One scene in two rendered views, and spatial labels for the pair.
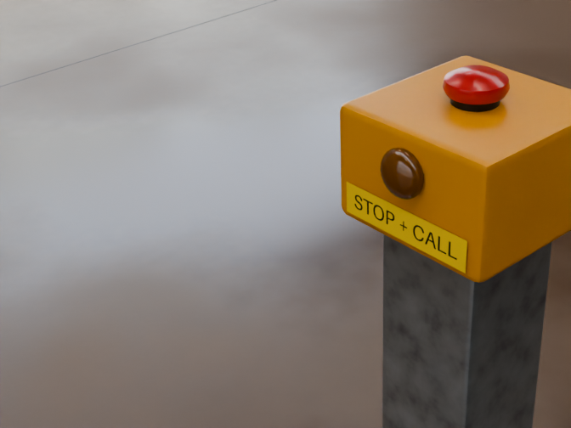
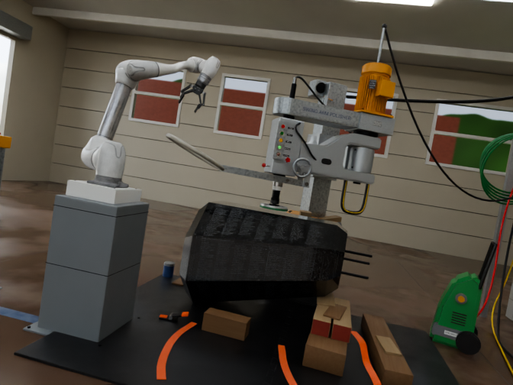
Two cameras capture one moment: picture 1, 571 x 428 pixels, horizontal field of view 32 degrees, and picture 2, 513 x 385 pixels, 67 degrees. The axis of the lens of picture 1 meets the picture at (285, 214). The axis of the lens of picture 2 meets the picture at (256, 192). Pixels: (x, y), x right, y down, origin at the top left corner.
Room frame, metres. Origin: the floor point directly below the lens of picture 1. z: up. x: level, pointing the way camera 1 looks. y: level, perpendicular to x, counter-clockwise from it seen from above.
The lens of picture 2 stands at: (-2.63, 0.24, 1.11)
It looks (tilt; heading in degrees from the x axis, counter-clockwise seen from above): 3 degrees down; 319
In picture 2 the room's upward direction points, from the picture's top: 9 degrees clockwise
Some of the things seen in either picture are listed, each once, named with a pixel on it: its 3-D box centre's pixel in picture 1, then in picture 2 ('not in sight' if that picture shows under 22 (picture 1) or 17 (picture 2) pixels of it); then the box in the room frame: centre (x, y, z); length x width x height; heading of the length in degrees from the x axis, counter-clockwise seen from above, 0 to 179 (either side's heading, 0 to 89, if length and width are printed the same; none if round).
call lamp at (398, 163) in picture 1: (401, 173); not in sight; (0.51, -0.07, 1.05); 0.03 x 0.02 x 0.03; 38
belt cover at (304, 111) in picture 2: not in sight; (331, 119); (-0.62, -2.15, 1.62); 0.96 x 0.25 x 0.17; 63
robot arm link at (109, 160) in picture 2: not in sight; (111, 158); (-0.22, -0.63, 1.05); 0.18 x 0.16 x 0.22; 7
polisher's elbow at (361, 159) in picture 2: not in sight; (360, 160); (-0.76, -2.42, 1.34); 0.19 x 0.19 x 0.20
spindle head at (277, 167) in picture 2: not in sight; (293, 150); (-0.49, -1.91, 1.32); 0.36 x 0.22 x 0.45; 63
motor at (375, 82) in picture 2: not in sight; (373, 91); (-0.77, -2.42, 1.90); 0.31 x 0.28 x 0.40; 153
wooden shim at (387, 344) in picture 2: not in sight; (388, 345); (-1.40, -2.15, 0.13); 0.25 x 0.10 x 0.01; 137
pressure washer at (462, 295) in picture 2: not in sight; (462, 291); (-1.44, -3.12, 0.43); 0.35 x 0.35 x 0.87; 23
